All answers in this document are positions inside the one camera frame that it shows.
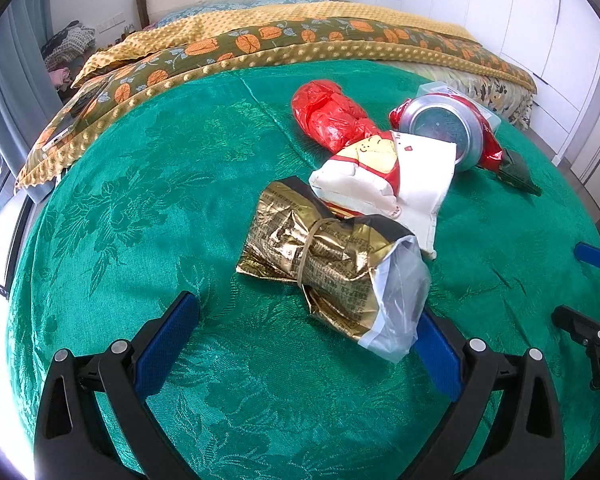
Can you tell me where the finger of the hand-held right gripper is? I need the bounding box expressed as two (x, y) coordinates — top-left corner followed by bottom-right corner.
(551, 305), (600, 346)
(574, 241), (600, 273)

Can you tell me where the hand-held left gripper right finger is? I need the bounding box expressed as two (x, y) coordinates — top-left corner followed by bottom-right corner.
(410, 307), (566, 480)

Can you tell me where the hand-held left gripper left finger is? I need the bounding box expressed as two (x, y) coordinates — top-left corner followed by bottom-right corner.
(34, 290), (201, 480)

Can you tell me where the dark green wrapper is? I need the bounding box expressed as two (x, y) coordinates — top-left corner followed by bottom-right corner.
(497, 149), (543, 197)

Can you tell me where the gold snack packet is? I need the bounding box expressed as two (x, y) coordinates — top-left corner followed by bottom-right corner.
(236, 176), (432, 364)

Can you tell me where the clear plastic container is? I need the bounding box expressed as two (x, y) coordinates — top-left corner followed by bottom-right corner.
(415, 81), (502, 128)

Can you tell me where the white red snack bag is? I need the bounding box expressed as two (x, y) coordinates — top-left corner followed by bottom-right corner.
(308, 130), (457, 261)

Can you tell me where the red drink can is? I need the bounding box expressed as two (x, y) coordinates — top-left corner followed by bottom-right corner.
(388, 92), (503, 173)

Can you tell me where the red plastic bag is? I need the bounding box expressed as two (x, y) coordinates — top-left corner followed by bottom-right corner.
(291, 79), (381, 153)

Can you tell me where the green patterned tablecloth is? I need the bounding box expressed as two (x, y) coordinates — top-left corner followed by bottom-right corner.
(5, 57), (600, 480)

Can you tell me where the leaf print bedsheet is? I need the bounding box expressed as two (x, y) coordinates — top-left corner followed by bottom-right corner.
(395, 60), (536, 126)

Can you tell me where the smartphone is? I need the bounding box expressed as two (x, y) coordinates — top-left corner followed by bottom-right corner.
(42, 82), (110, 150)

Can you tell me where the white wardrobe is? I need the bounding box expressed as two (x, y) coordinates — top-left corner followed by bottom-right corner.
(375, 0), (600, 181)

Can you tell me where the orange floral yellow quilt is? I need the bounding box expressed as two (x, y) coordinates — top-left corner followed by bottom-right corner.
(16, 0), (538, 192)

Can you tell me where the pile of clothes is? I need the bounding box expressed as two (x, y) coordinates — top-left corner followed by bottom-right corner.
(42, 20), (98, 73)

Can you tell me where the blue grey curtain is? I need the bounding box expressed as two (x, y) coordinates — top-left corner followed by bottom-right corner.
(0, 0), (63, 126)

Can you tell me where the blue floral pillow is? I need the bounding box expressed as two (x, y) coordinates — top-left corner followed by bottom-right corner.
(157, 7), (216, 27)
(250, 0), (331, 9)

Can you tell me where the wooden bed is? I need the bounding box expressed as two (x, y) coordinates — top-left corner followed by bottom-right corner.
(16, 0), (538, 192)

